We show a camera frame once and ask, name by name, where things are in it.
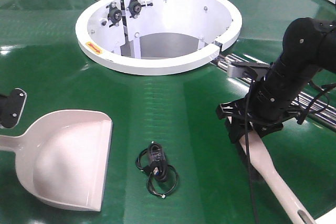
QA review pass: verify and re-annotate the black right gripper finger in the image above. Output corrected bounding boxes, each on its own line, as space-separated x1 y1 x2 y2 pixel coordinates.
225 118 252 144

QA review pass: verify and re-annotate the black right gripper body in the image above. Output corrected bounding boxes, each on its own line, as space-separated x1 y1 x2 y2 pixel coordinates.
216 89 301 137

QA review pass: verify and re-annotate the cream hand broom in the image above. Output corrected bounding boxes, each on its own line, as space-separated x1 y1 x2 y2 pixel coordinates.
239 130 315 223

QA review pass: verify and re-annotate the black usb cable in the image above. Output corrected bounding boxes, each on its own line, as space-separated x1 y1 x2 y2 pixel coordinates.
135 141 180 199

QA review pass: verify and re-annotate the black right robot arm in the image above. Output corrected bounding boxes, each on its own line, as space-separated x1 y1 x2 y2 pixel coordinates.
216 17 335 143

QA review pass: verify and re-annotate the steel roller set right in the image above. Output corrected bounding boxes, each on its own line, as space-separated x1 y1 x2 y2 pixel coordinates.
211 54 335 130

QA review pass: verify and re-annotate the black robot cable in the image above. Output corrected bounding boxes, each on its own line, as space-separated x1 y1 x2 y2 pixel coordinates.
244 82 260 224

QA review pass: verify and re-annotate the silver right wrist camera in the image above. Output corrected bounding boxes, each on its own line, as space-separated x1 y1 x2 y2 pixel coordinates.
227 61 270 80

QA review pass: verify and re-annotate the white inner conveyor ring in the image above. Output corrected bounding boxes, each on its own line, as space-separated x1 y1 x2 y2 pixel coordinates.
75 0 243 76

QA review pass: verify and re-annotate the black bearing mount right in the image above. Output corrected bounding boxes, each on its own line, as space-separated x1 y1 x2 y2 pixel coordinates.
127 0 153 18

